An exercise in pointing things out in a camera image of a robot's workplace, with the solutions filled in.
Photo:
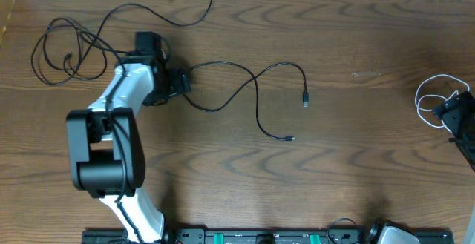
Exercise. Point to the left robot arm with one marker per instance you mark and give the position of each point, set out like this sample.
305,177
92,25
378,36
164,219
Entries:
106,154

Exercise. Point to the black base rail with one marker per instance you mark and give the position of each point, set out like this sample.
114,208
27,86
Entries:
342,231

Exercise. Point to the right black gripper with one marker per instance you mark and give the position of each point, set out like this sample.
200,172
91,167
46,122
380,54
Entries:
454,119

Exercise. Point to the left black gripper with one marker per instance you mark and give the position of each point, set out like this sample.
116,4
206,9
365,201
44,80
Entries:
182,82

